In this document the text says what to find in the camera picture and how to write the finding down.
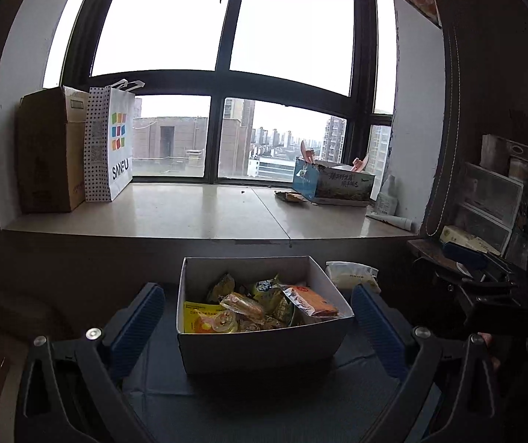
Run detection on brown cardboard box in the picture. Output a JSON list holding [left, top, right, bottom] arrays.
[[17, 85, 90, 214]]

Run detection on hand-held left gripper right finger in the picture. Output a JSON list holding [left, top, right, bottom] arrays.
[[351, 283, 507, 443]]

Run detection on yellow green snack packet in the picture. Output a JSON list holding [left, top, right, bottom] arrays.
[[251, 277, 287, 301]]

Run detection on white tube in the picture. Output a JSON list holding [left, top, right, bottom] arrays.
[[366, 212, 414, 231]]

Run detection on beige stone windowsill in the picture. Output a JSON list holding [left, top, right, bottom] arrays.
[[3, 182, 424, 241]]

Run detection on white plastic bag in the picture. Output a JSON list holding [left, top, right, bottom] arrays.
[[325, 261, 380, 293]]

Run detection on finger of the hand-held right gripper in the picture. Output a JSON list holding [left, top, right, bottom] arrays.
[[441, 241, 513, 272]]

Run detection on torn snack wrapper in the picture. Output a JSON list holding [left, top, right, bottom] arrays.
[[274, 190, 308, 205]]

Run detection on black yellow snack packet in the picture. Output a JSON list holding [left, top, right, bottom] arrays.
[[206, 273, 237, 303]]

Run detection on clear pastry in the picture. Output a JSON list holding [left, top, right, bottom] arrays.
[[220, 293, 267, 319]]

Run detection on clear plastic drawer unit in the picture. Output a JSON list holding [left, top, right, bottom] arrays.
[[453, 161, 525, 257]]

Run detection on pale yellow box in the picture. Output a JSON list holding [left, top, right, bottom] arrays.
[[439, 225, 500, 255]]

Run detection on white cardboard box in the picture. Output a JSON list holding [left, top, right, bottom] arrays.
[[176, 255, 354, 376]]

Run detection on white plastic bottle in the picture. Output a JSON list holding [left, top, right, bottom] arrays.
[[375, 175, 398, 217]]

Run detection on clear round jelly cup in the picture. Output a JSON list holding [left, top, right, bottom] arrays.
[[212, 310, 239, 334]]

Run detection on dark grey mat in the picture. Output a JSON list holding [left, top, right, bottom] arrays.
[[121, 281, 435, 443]]

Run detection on blue printed carton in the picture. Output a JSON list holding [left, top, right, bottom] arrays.
[[291, 157, 376, 207]]

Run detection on dark green snack packet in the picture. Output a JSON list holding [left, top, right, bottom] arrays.
[[266, 296, 306, 329]]

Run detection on orange snack packet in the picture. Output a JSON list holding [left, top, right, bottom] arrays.
[[282, 285, 341, 319]]

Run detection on black window frame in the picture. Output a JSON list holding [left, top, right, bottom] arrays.
[[58, 0, 396, 185]]

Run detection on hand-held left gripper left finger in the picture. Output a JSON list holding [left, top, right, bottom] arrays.
[[15, 281, 168, 443]]

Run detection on person's right hand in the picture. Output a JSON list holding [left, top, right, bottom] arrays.
[[480, 332, 502, 371]]

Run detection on white dotted shopping bag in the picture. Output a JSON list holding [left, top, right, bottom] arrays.
[[84, 79, 146, 203]]

